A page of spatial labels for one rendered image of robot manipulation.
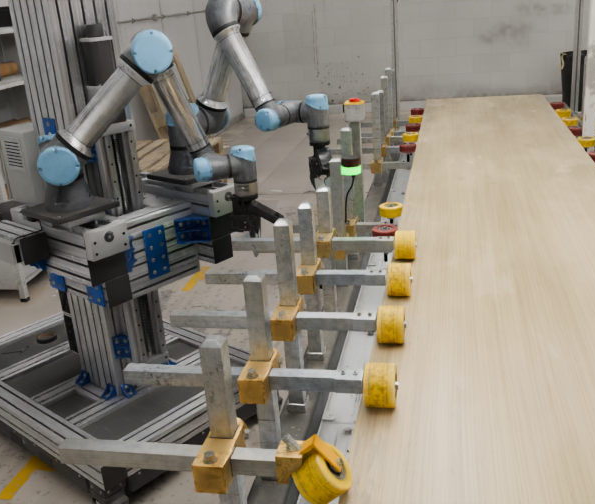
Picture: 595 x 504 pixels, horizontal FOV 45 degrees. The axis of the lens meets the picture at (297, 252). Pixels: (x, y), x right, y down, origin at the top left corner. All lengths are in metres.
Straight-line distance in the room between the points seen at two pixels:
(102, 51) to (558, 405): 1.78
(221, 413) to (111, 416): 1.67
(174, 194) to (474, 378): 1.54
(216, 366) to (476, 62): 9.00
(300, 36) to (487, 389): 8.93
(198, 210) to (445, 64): 7.60
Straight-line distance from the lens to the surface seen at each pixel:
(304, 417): 1.70
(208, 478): 1.14
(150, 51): 2.14
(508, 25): 9.92
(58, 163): 2.18
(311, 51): 10.10
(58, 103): 2.57
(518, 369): 1.48
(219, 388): 1.13
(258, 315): 1.34
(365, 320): 1.54
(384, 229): 2.26
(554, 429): 1.32
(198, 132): 2.35
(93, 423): 2.79
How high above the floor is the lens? 1.62
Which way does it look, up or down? 20 degrees down
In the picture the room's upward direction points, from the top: 5 degrees counter-clockwise
